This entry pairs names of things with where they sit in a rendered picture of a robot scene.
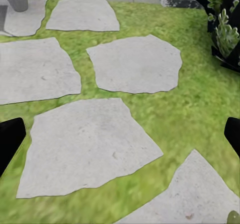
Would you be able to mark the bush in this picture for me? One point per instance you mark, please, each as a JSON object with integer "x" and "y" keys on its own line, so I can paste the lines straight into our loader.
{"x": 224, "y": 24}

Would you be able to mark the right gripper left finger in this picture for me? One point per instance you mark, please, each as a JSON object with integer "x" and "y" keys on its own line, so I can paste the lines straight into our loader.
{"x": 12, "y": 133}

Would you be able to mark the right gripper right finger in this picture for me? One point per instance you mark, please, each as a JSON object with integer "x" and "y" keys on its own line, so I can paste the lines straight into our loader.
{"x": 232, "y": 133}

